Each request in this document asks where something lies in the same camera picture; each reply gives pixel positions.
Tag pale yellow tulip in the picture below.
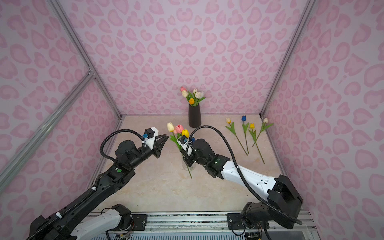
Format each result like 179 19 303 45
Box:
226 118 248 156
166 122 193 180

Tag dark grey vase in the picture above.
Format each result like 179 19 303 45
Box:
188 105 202 128

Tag small yellow tulip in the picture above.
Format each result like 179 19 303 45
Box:
249 123 266 164

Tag clear plastic cup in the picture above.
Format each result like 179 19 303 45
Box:
182 160 195 171

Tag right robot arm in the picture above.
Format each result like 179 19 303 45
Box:
176 126 304 230

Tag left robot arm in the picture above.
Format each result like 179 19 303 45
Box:
28 127 169 240

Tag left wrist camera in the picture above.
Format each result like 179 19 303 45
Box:
142 127 159 150

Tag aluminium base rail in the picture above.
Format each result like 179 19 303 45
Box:
72 209 320 240

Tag aluminium frame left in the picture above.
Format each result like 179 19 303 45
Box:
1 1 122 193

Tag aluminium corner post right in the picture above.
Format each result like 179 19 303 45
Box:
260 0 318 119

